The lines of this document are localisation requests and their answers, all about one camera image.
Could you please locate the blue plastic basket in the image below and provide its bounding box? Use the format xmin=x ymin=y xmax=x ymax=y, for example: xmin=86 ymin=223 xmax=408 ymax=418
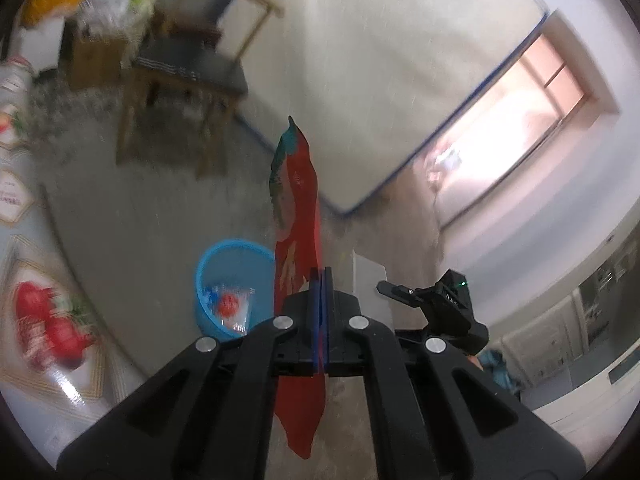
xmin=194 ymin=240 xmax=277 ymax=343

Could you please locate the cardboard box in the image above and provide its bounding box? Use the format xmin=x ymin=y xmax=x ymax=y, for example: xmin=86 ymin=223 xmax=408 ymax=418
xmin=67 ymin=20 xmax=132 ymax=92

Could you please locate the white storage box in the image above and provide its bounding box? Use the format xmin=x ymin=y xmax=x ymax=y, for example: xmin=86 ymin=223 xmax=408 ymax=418
xmin=7 ymin=22 xmax=66 ymax=78

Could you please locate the red plastic packet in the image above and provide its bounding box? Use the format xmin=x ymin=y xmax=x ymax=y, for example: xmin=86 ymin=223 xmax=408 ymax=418
xmin=269 ymin=116 xmax=327 ymax=460

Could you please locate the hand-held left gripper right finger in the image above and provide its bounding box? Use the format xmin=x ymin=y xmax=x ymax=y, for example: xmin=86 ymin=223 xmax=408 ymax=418
xmin=322 ymin=265 xmax=586 ymax=480

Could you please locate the pile of plastic bags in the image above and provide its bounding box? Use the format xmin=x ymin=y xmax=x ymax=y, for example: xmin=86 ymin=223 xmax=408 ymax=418
xmin=75 ymin=0 xmax=161 ymax=41

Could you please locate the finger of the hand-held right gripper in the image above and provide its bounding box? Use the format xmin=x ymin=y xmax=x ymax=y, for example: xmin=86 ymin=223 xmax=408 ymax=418
xmin=376 ymin=280 xmax=431 ymax=307

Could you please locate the teal cloth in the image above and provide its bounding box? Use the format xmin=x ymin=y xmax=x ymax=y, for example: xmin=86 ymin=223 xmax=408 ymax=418
xmin=477 ymin=349 xmax=522 ymax=392

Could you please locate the white cabinet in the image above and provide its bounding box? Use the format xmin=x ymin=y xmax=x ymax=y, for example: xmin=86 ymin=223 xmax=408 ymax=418
xmin=500 ymin=240 xmax=640 ymax=411

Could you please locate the wooden chair black seat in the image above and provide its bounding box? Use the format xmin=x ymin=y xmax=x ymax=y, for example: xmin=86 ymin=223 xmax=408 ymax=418
xmin=116 ymin=0 xmax=286 ymax=181

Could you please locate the white mattress blue edge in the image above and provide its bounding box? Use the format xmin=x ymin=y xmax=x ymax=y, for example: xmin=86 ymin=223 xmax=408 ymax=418
xmin=235 ymin=0 xmax=551 ymax=216

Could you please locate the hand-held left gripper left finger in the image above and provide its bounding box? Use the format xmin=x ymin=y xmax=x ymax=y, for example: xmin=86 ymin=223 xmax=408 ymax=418
xmin=57 ymin=267 xmax=321 ymax=480

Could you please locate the fruit print tablecloth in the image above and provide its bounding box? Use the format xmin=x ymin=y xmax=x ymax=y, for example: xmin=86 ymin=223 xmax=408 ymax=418
xmin=0 ymin=55 xmax=151 ymax=456

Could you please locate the door frame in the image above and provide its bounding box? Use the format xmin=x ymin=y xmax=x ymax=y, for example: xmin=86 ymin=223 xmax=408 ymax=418
xmin=425 ymin=20 xmax=621 ymax=231

